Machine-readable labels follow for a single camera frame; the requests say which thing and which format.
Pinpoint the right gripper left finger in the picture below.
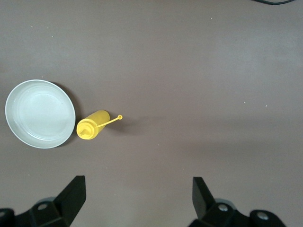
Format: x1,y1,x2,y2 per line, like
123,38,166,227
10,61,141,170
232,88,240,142
0,175,86,227

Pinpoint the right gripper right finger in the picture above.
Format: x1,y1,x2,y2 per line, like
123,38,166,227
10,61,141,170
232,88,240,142
192,176,287,227

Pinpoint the yellow mustard squeeze bottle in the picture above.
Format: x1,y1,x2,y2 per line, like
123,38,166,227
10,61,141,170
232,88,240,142
76,110,124,140

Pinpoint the beige round plate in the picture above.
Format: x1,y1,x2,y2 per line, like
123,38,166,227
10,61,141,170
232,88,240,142
5,79,77,149

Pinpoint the looped black cable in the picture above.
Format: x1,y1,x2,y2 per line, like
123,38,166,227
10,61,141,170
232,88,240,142
250,0,299,5

